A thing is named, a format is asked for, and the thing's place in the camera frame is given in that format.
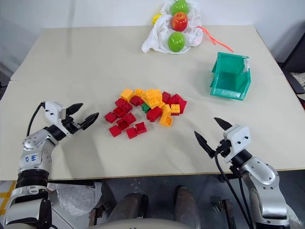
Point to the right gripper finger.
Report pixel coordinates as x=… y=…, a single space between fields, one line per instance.
x=222 y=124
x=205 y=144

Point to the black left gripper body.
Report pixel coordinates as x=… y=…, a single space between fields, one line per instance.
x=71 y=126

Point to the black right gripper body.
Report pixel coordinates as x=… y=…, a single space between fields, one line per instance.
x=224 y=148

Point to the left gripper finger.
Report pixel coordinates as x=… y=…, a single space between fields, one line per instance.
x=89 y=120
x=74 y=108

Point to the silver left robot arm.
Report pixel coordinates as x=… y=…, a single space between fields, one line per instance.
x=33 y=159

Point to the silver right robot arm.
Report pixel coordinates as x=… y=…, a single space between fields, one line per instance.
x=262 y=171

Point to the green plastic bin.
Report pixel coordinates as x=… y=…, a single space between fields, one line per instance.
x=230 y=78

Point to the green plastic toy brick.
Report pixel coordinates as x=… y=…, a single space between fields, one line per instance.
x=145 y=108

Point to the dark rounded shape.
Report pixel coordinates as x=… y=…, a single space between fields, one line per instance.
x=128 y=205
x=187 y=205

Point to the clear plastic sheet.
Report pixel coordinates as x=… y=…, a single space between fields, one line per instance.
x=74 y=198

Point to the green apple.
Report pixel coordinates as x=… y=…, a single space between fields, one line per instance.
x=179 y=6
x=176 y=41

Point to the dark chair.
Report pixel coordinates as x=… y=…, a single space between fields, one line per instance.
x=294 y=59

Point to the beige rounded robot torso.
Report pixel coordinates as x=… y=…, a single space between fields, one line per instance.
x=147 y=223

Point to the white cloth bag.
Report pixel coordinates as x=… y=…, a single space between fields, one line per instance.
x=157 y=33

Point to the red apple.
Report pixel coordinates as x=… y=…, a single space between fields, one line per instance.
x=180 y=22

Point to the yellow fruit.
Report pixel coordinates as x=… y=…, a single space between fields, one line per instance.
x=156 y=19

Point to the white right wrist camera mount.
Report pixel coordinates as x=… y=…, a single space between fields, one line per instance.
x=238 y=139

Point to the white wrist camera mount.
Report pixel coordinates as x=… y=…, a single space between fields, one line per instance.
x=238 y=139
x=53 y=112

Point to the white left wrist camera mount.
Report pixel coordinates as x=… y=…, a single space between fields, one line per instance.
x=53 y=112

